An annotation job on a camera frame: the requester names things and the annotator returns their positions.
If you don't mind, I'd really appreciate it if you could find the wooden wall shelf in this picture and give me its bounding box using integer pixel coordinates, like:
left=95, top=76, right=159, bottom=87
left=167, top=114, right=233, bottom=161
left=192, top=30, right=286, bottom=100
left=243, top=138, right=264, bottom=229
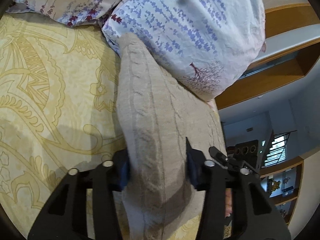
left=216, top=3, right=319, bottom=109

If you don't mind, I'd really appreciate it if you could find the wooden display shelf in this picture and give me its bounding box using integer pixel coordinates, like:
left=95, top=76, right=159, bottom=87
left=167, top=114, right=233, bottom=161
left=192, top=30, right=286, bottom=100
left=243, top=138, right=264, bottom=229
left=260, top=157, right=304, bottom=225

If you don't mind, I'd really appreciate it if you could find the yellow patterned bed sheet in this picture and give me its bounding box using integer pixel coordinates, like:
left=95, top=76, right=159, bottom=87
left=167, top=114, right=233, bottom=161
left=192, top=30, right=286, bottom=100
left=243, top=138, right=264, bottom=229
left=0, top=13, right=233, bottom=240

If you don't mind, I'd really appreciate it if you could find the right hand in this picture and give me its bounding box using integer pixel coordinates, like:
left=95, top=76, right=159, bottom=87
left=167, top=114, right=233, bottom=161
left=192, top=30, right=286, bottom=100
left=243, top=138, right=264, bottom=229
left=225, top=189, right=233, bottom=217

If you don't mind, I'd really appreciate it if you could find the window with bars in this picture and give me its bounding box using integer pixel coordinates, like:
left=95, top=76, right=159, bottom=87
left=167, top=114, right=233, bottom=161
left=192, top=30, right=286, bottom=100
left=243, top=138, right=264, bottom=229
left=263, top=132, right=291, bottom=167

